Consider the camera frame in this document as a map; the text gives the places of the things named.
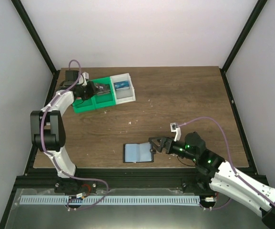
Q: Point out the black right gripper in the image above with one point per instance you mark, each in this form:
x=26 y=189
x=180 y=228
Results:
x=165 y=145

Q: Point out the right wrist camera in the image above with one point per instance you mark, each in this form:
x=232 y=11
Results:
x=175 y=128

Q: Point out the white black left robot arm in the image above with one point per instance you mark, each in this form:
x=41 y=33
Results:
x=47 y=128

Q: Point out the black leather card holder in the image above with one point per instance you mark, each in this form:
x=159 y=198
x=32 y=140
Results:
x=137 y=153

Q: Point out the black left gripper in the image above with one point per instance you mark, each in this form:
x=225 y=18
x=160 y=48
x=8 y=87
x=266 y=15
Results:
x=93 y=88

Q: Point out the white storage bin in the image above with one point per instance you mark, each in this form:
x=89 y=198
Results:
x=124 y=96

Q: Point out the black frame post left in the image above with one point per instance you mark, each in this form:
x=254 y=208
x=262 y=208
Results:
x=33 y=33

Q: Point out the black frame post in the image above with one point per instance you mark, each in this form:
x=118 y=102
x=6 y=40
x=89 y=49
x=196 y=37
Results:
x=260 y=4
x=33 y=33

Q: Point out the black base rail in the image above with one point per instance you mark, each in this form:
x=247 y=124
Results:
x=187 y=180

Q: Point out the blue card stack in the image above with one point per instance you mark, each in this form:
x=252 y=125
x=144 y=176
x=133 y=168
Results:
x=122 y=85

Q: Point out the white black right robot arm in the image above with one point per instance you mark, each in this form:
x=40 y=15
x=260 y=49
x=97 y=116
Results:
x=223 y=177

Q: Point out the black card stack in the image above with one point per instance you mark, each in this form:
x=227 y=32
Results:
x=105 y=89

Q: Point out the black vip credit card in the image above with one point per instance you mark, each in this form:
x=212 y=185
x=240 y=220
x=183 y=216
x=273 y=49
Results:
x=101 y=87

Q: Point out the light blue slotted cable duct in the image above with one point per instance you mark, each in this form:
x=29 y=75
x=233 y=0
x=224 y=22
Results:
x=112 y=200

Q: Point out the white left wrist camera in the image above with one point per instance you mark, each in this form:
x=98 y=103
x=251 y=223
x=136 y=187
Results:
x=83 y=79

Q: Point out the green double storage bin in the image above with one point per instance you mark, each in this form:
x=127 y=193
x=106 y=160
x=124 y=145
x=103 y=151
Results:
x=98 y=101

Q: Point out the black frame post right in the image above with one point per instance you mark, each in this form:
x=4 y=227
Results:
x=260 y=4

